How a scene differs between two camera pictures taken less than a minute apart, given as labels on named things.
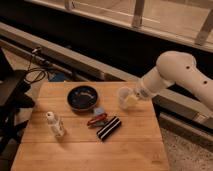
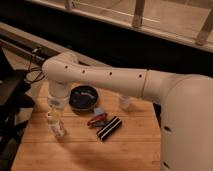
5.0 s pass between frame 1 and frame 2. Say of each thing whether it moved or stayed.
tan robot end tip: moved
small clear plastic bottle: stayed
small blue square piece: stayed
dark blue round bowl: stayed
